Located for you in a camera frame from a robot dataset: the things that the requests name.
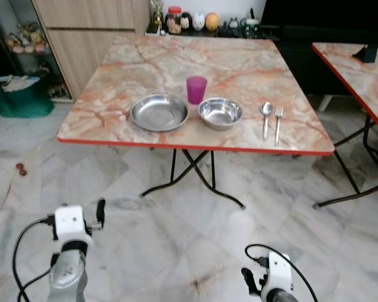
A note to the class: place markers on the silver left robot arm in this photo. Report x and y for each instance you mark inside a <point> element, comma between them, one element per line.
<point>68,274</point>

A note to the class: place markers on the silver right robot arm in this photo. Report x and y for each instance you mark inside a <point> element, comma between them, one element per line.
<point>282,296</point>

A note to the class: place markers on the small brown floor object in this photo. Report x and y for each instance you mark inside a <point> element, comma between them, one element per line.
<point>21,169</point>

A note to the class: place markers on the wide steel plate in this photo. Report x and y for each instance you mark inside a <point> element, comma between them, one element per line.
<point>159,113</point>

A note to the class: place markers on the green bag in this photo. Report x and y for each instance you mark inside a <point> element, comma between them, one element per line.
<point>22,104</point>

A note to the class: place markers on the purple plastic cup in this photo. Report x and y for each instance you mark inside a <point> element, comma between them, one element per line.
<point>196,92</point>

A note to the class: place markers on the small steel bowl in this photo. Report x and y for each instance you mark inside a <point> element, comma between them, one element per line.
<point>220,114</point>

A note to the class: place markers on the steel fork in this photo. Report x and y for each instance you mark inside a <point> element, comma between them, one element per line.
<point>278,126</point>

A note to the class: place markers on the light wooden cabinet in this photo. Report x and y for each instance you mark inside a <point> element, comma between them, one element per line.
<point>91,47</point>

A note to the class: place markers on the marble top folding table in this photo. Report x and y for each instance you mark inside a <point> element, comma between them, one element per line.
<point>359,82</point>
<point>239,69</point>

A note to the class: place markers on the steel spoon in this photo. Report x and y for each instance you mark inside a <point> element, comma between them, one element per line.
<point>266,109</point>

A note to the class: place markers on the shelf with small figurines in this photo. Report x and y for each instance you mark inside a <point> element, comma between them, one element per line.
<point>28,41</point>

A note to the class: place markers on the black object on marble table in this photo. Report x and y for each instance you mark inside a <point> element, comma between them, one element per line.
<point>366,54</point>

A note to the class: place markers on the gold trophy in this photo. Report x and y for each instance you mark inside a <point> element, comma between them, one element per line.
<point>156,19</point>

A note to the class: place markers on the jar with red lid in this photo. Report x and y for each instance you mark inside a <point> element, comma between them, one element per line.
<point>174,22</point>

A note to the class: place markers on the white figurine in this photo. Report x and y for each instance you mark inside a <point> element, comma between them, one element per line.
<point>198,22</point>

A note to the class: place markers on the yellow egg figurine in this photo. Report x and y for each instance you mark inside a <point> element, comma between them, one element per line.
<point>212,22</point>

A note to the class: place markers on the green and white mug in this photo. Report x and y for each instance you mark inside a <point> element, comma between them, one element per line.
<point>252,28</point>

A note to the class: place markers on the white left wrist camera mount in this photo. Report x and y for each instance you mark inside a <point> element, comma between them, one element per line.
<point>70,223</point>

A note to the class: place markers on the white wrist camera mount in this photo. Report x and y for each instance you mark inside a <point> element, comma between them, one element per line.
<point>70,223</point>
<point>280,270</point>

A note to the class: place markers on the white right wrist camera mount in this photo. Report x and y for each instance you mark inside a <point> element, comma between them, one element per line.
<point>280,270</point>

